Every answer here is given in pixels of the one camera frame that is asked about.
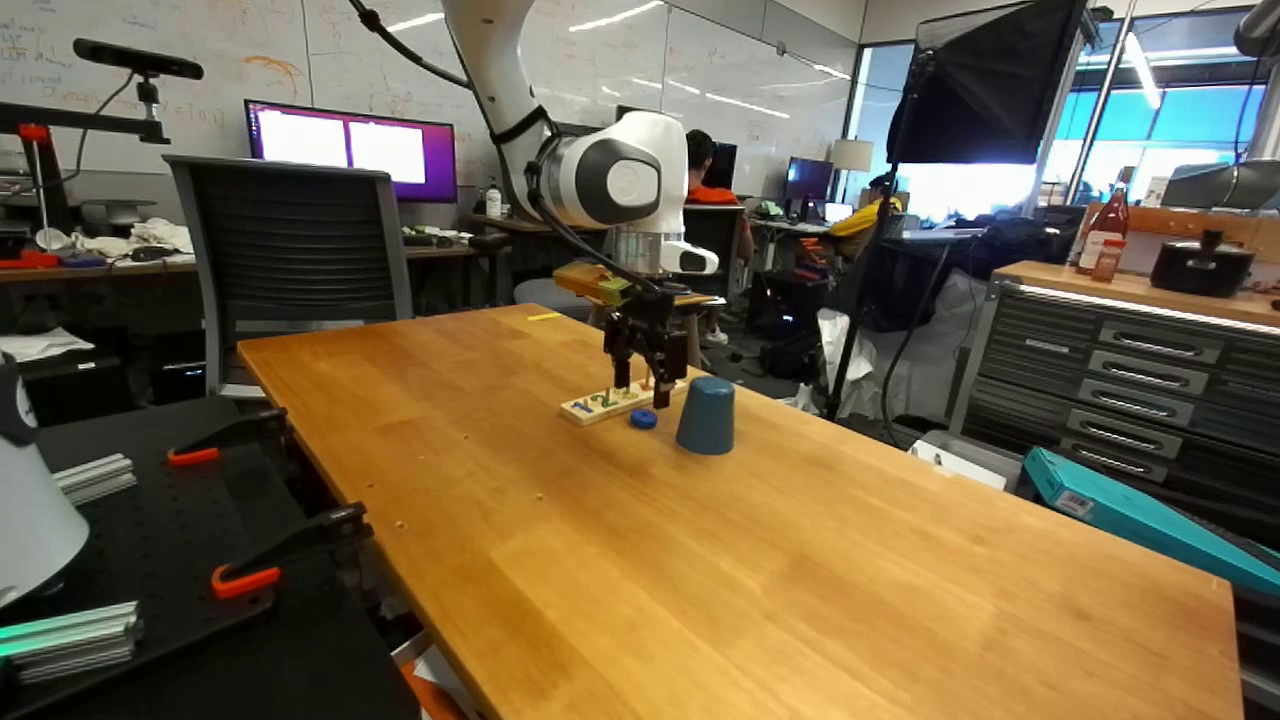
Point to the aluminium extrusion bars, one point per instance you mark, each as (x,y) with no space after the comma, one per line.
(67,641)

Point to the short aluminium extrusion piece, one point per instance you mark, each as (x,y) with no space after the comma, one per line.
(94,478)

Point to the orange red bottle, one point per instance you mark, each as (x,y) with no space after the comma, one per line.
(1107,238)

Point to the grey drawer cabinet wooden top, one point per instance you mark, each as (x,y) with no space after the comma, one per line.
(1135,375)

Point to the black bar camera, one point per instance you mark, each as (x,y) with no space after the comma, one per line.
(133,57)

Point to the blue plastic cup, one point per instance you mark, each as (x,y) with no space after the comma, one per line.
(707,419)

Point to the wooden peg stand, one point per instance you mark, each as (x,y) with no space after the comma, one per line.
(594,403)

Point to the black pot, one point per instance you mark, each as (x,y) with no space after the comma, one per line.
(1203,265)

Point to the black orange bar clamp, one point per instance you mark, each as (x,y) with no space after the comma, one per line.
(286,549)
(221,443)

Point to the person in yellow shirt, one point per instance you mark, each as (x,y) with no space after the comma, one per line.
(865,215)

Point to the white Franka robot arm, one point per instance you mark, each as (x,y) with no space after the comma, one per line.
(605,181)

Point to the grey mesh office chair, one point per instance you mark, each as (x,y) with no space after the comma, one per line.
(286,252)

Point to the black light stand pole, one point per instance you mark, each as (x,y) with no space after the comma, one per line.
(853,305)

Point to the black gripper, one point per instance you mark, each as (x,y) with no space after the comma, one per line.
(648,322)

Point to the lit computer monitor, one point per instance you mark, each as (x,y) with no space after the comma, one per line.
(351,146)

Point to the person in orange shirt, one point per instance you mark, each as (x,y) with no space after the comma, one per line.
(707,181)

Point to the teal case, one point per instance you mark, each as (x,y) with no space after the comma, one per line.
(1145,520)

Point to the white flat box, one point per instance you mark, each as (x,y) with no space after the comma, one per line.
(963,463)

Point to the black softbox light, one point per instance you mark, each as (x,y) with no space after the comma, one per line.
(995,86)

